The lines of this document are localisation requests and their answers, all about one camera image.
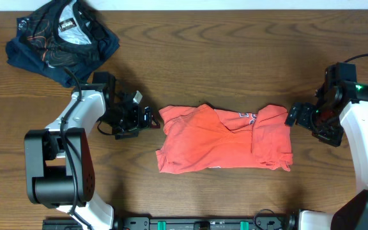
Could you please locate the orange red t-shirt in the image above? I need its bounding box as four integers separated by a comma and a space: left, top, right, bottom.
156, 104, 293, 174

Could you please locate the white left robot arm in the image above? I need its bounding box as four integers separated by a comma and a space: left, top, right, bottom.
24, 83, 160, 229

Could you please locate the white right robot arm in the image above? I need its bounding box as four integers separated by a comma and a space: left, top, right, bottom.
285, 81, 368, 229

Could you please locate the dark navy folded shirt pile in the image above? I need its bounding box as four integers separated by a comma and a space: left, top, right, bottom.
6, 0, 119, 88

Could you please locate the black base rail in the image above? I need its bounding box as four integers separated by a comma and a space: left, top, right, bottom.
42, 215, 300, 230

